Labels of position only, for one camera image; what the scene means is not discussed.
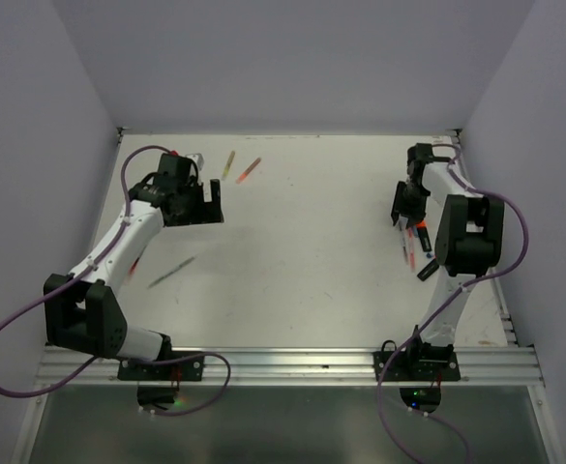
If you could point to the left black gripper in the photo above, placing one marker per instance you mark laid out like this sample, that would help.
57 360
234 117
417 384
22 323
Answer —
206 212

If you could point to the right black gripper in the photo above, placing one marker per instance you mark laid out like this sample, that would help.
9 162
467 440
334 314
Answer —
416 214

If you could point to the yellow highlighter pen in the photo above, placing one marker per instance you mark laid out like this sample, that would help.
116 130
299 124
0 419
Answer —
228 165

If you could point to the orange highlighter pen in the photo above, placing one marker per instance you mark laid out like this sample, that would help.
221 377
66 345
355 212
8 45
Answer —
244 175

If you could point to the thin black white pen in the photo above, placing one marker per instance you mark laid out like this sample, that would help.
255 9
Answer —
403 242

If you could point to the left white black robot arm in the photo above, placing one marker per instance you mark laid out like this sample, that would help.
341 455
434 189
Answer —
81 308

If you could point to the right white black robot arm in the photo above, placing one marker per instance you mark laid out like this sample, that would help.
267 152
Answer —
468 240

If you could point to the red pen right side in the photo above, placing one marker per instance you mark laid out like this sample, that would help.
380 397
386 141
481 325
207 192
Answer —
411 249

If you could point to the red pen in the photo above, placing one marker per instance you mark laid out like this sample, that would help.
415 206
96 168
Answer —
132 270
411 249

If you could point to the red pen left side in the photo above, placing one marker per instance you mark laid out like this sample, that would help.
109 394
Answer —
132 270

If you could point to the black orange marker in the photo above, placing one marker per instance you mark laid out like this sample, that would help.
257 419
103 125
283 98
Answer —
424 236

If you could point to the black pink marker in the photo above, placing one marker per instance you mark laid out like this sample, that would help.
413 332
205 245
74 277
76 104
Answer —
430 269

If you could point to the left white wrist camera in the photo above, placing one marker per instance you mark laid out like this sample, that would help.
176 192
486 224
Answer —
197 158

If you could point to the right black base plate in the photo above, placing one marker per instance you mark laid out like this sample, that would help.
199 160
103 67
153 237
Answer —
415 365

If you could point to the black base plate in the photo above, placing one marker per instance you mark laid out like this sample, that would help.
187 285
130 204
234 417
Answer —
176 367
415 365

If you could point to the aluminium front rail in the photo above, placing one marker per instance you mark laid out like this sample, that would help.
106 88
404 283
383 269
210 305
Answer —
361 367

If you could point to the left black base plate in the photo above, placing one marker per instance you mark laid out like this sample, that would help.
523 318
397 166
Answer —
176 367

